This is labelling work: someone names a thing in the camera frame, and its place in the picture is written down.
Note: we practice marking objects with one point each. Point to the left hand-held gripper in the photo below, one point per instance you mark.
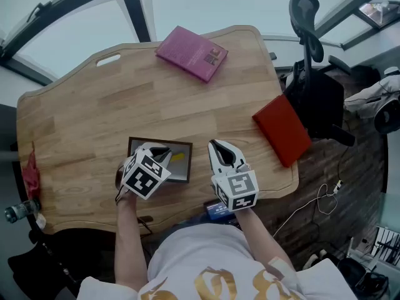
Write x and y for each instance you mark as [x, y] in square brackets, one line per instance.
[144, 177]

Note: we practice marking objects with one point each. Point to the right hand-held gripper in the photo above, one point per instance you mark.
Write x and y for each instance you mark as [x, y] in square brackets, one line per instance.
[238, 190]

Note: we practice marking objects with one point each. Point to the dark framed tray container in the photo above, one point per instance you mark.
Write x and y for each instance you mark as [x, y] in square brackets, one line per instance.
[183, 169]

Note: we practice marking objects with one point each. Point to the person's right forearm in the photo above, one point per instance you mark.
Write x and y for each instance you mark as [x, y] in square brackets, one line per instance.
[263, 239]

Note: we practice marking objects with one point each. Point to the person's left forearm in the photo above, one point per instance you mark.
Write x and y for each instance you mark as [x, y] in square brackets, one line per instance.
[128, 239]

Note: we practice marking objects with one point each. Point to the person's left hand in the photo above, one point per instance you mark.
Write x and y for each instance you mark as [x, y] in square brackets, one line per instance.
[119, 177]

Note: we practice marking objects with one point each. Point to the device with blue screen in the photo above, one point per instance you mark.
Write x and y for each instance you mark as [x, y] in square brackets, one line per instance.
[217, 210]

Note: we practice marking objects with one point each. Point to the red book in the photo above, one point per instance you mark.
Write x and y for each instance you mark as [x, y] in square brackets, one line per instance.
[282, 129]

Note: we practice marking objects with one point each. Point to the white shirt with gold print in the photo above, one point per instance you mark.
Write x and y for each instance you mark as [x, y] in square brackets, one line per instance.
[218, 261]

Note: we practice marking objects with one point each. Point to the magenta book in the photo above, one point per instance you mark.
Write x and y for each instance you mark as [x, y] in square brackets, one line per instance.
[193, 53]

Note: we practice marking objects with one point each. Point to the small black desk clamp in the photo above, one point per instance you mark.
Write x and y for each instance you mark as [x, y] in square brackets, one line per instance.
[272, 56]

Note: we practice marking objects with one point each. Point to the black office chair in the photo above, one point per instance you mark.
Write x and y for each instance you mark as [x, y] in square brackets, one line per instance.
[312, 83]

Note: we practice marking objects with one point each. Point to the red crumpled cloth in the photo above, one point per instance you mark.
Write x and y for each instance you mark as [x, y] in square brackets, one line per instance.
[31, 176]

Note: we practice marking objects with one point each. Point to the pair of light shoes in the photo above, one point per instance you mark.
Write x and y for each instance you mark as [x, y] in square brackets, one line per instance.
[314, 258]

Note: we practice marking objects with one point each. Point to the clear water bottle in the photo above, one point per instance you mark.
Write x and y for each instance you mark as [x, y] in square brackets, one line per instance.
[20, 210]

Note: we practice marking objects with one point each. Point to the grey white jacket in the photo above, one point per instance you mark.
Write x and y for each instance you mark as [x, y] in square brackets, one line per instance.
[375, 97]

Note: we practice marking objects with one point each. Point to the black bag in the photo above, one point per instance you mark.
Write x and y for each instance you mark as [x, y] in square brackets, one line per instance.
[365, 279]

